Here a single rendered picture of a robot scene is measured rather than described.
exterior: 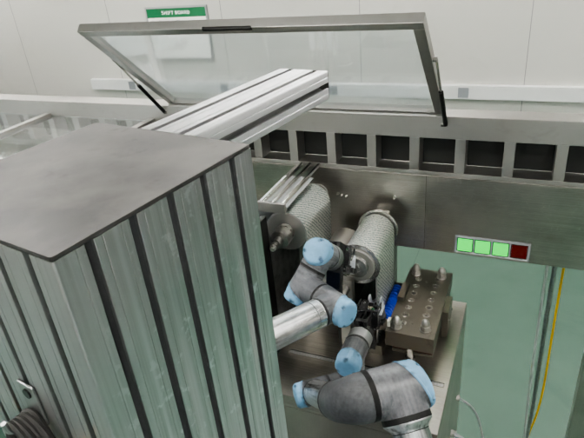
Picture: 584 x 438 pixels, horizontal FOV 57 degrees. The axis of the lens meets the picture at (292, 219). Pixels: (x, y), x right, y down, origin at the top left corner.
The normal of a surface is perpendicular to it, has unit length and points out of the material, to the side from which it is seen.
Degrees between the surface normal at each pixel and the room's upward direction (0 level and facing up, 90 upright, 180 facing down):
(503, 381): 0
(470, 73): 90
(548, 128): 90
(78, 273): 90
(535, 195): 90
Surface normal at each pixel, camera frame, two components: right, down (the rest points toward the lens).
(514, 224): -0.39, 0.46
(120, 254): 0.84, 0.18
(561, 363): -0.09, -0.88
